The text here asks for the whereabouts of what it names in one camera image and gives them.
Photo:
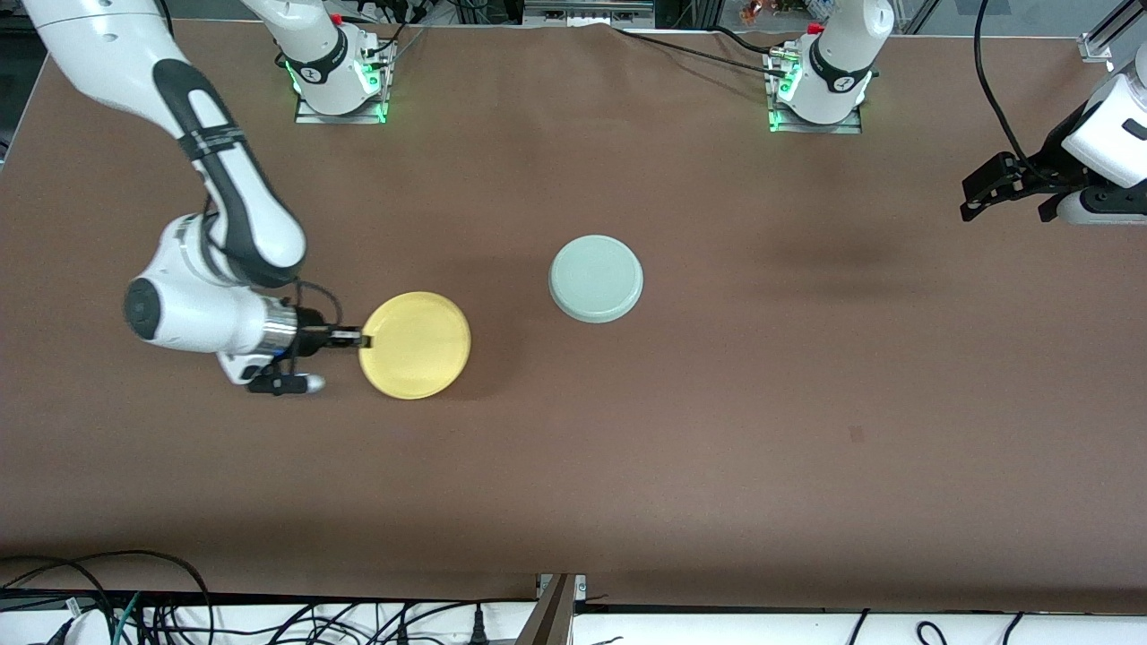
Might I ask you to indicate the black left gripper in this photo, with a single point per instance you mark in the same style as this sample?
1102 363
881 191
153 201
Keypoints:
1042 170

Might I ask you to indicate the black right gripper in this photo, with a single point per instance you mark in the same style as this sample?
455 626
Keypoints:
311 334

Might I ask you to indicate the yellow round plate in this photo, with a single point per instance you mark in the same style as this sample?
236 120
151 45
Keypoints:
417 345

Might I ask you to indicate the pale green round plate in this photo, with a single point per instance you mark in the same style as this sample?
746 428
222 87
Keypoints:
596 279

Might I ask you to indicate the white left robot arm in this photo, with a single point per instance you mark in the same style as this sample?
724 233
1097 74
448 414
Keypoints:
842 63

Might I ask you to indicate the aluminium frame profile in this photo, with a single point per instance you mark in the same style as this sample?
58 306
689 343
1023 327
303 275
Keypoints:
1107 36

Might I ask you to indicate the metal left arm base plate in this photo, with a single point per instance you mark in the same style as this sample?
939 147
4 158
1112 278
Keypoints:
851 124

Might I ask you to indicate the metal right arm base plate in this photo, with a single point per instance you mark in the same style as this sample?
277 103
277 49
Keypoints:
381 98

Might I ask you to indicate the metal table edge bracket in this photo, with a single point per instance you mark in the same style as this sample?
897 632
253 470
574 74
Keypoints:
556 609

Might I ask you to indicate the aluminium rail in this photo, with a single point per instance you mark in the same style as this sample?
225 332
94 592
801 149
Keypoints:
582 12

